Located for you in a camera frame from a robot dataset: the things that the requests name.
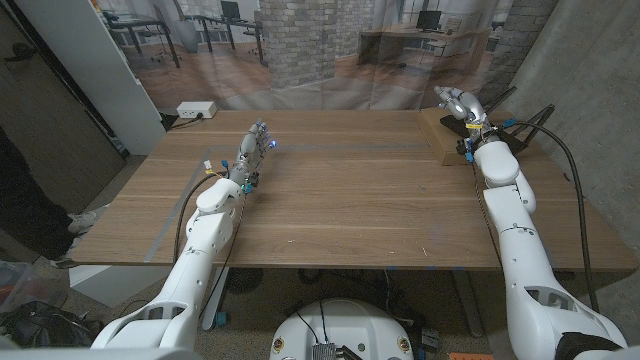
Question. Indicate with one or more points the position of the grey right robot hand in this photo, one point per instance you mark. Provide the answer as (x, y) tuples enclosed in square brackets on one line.
[(470, 107)]

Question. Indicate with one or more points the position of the printed office backdrop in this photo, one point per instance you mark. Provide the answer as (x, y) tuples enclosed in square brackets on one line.
[(300, 50)]

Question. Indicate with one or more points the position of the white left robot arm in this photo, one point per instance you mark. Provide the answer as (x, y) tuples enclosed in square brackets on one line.
[(200, 245)]

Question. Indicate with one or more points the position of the white power strip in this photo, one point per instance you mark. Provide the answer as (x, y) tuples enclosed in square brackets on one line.
[(196, 109)]

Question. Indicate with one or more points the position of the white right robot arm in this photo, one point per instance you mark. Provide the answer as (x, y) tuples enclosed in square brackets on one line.
[(520, 240)]

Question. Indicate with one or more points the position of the white partition panel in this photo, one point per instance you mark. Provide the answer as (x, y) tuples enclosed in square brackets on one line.
[(100, 65)]

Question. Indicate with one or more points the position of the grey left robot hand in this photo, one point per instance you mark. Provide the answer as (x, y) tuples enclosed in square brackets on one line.
[(247, 155)]

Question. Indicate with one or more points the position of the black bag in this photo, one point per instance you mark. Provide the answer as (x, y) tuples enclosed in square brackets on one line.
[(45, 325)]

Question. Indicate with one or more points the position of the black router with antennas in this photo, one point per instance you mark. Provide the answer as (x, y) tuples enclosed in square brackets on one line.
[(515, 140)]

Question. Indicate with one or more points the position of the flat cardboard packing box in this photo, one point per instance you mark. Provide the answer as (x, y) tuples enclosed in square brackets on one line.
[(440, 135)]

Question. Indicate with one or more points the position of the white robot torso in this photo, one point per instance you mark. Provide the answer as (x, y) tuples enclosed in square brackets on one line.
[(345, 325)]

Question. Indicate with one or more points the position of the grey metal table leg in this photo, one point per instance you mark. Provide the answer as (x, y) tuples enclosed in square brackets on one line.
[(216, 295), (467, 300)]

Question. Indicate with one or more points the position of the white flat board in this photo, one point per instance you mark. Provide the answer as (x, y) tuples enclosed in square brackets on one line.
[(115, 285)]

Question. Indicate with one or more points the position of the dark wooden door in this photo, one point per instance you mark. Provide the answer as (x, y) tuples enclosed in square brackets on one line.
[(40, 125)]

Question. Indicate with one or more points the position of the clear plastic container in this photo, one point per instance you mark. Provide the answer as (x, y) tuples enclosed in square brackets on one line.
[(20, 285)]

